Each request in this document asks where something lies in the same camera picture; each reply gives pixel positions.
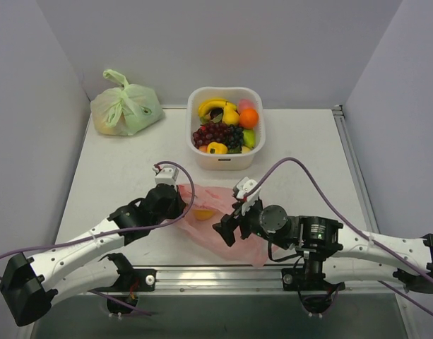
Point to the yellow bell pepper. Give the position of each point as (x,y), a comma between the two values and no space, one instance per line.
(216,148)

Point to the yellow banana bunch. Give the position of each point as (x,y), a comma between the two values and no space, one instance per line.
(205,107)

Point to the aluminium right side rail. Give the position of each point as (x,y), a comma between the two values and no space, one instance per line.
(355,170)

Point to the dark blue grape bunch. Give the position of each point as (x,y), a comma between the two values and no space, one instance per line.
(234,138)

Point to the green pear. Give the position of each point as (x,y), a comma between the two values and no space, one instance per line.
(249,138)

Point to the yellow fruit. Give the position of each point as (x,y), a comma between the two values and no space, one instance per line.
(230,114)

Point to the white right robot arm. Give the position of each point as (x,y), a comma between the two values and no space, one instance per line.
(333,253)

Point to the red grape bunch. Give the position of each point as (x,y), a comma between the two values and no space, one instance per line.
(210,132)

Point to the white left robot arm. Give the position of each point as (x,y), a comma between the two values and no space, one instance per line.
(30,286)

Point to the orange tangerine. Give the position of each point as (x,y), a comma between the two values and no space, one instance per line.
(248,118)

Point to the aluminium front rail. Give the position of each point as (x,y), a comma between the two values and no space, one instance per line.
(245,280)

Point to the orange fruit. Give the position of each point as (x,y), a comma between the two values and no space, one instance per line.
(202,215)

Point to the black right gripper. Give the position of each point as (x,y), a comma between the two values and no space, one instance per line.
(239,223)

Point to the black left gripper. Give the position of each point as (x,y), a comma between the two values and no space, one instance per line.
(174,203)

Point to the green knotted plastic bag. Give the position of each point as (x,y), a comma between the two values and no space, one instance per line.
(126,109)

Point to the white plastic fruit basket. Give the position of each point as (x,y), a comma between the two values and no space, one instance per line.
(233,94)

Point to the aluminium rail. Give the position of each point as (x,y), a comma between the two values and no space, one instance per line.
(245,280)
(355,170)

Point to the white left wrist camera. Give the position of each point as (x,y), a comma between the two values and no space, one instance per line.
(167,176)

